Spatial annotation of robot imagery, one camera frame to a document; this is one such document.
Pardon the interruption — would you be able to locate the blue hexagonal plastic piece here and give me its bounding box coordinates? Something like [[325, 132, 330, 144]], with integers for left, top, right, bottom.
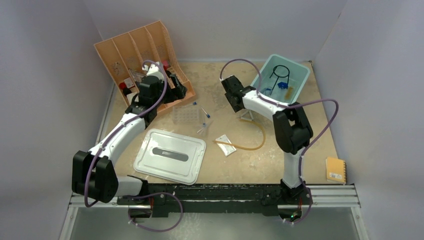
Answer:
[[277, 82, 289, 90]]

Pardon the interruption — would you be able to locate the brown test tube brush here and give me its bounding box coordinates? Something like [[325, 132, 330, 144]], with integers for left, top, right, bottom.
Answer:
[[284, 86, 294, 101]]

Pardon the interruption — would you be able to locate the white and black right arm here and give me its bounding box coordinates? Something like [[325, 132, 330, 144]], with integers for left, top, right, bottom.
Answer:
[[220, 75, 314, 204]]

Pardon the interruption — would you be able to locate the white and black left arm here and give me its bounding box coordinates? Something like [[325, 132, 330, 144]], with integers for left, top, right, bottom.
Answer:
[[71, 71, 188, 207]]

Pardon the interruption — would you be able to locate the clear test tube rack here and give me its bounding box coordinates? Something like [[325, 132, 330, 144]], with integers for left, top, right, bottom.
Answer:
[[172, 105, 202, 125]]

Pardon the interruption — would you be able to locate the blue-capped test tube angled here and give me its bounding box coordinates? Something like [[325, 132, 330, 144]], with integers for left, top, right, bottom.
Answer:
[[200, 107, 211, 119]]

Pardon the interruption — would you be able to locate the amber rubber tubing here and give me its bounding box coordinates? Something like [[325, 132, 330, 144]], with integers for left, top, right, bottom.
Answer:
[[232, 119, 267, 151]]

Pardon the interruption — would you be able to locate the red black item in organizer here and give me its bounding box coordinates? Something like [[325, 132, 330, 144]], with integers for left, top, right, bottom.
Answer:
[[118, 77, 135, 97]]

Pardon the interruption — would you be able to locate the white small plastic packet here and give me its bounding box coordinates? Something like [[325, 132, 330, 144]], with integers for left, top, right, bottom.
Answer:
[[214, 134, 237, 157]]

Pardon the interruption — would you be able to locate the white plastic bin lid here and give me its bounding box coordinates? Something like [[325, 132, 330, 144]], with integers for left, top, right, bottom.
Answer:
[[133, 128, 206, 185]]

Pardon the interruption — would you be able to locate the peach plastic desk organizer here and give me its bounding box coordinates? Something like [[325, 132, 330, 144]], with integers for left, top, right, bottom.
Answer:
[[94, 20, 197, 115]]

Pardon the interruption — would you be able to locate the yellow spiral notebook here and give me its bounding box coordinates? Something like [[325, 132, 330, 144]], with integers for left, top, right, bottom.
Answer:
[[325, 157, 347, 185]]

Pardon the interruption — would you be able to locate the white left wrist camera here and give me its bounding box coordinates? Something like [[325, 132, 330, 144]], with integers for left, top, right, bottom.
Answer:
[[142, 63, 165, 80]]

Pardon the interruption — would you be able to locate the black wire tripod ring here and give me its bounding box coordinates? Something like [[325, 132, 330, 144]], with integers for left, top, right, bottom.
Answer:
[[269, 65, 291, 87]]

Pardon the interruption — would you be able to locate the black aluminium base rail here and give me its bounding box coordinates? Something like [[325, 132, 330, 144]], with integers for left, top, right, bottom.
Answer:
[[117, 182, 313, 221]]

